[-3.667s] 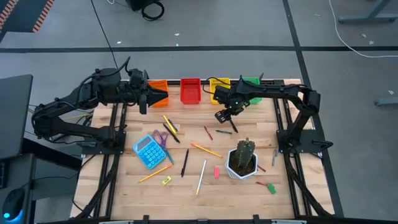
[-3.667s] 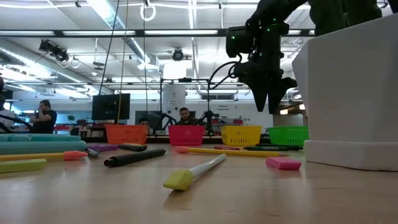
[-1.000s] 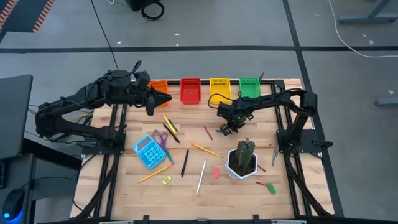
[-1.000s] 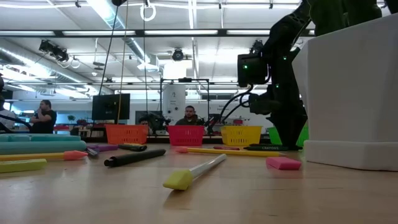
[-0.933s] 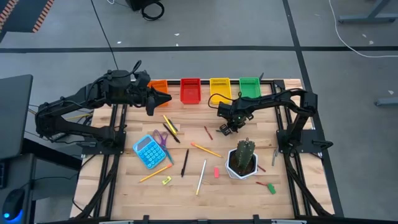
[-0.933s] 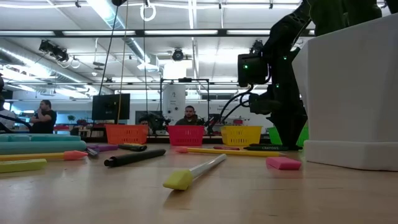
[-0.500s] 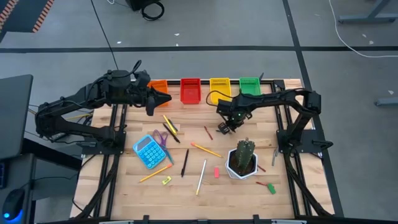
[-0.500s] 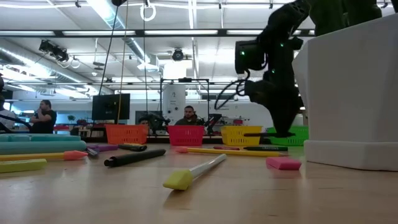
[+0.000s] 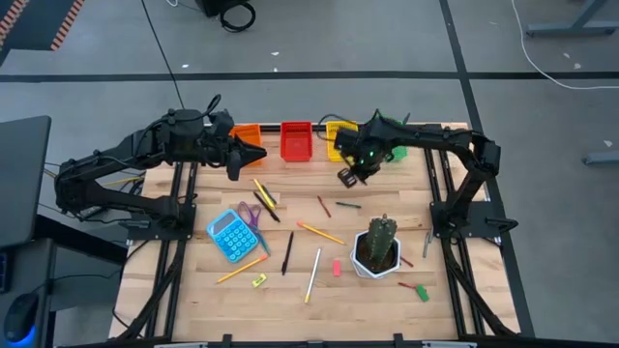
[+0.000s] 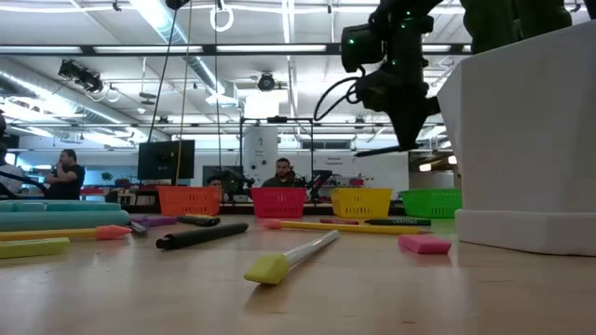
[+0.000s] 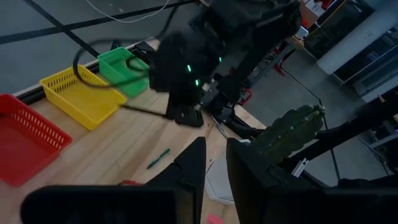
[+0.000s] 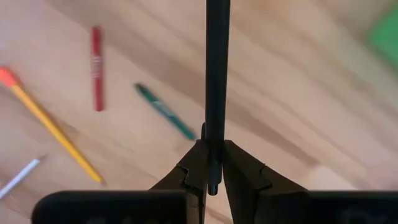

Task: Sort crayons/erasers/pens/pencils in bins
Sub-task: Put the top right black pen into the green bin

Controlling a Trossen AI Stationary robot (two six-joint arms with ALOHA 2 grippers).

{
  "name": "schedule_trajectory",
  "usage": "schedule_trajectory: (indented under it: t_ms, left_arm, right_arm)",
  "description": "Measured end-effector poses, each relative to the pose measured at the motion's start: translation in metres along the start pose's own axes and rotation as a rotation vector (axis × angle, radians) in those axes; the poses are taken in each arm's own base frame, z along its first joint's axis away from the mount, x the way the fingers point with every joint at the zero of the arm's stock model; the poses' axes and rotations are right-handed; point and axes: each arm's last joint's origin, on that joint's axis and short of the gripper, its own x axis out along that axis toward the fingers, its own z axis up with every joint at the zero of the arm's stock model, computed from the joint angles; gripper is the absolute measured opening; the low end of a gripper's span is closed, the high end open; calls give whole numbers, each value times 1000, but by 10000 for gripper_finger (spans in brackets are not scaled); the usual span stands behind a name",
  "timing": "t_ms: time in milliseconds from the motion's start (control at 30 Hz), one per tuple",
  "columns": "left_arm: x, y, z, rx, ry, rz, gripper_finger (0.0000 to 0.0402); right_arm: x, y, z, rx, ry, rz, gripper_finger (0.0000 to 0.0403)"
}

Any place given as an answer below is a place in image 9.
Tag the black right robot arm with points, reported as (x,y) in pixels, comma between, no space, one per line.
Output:
(435,135)

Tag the grey desk foot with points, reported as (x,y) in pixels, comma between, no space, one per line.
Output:
(602,158)

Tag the white pencil yellow eraser cap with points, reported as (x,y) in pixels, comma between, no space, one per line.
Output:
(313,274)

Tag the grey desk leg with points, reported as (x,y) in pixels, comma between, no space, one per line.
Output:
(570,28)

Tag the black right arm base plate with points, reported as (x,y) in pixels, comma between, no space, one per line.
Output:
(483,220)

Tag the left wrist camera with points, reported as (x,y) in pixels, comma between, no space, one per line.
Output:
(234,171)

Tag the dark desk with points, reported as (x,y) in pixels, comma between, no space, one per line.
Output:
(63,261)

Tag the red plastic bin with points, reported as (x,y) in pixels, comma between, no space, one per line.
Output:
(296,142)

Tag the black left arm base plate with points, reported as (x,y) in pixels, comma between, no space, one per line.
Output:
(164,227)

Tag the black pen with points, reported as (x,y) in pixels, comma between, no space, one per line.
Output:
(287,252)
(267,208)

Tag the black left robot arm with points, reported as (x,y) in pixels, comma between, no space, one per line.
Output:
(174,135)

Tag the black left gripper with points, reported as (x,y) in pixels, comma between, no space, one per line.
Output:
(227,150)

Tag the orange plastic bin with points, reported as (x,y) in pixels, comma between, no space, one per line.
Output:
(249,133)

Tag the black computer mouse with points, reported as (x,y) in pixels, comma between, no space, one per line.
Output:
(20,316)

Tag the black power adapter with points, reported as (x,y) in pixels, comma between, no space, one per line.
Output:
(91,211)

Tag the orange striped black mat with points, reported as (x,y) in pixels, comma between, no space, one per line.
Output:
(34,21)

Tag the blue calculator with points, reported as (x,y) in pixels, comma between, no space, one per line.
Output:
(233,236)

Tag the orange pencil pink eraser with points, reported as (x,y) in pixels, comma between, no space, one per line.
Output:
(320,233)

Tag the yellow highlighter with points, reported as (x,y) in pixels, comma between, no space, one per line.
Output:
(263,193)

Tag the teal pen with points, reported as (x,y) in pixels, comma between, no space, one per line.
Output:
(271,197)

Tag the green crayon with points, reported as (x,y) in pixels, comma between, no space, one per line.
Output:
(348,205)

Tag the dark grey flat panel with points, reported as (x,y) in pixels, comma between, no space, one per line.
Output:
(21,183)

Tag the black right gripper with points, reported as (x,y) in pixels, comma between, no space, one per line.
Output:
(360,147)

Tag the green plastic bin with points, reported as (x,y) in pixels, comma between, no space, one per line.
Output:
(400,153)

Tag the red crayon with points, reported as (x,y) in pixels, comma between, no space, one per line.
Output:
(406,285)
(324,206)
(407,262)

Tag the green eraser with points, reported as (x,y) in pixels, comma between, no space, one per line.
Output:
(422,293)

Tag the yellow plastic bin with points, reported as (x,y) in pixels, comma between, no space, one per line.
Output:
(333,130)

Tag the green cactus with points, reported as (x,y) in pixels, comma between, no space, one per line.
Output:
(380,237)

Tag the black aluminium table frame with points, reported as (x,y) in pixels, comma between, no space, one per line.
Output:
(272,127)

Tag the yellow pencil orange eraser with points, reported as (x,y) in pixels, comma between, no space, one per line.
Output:
(242,269)

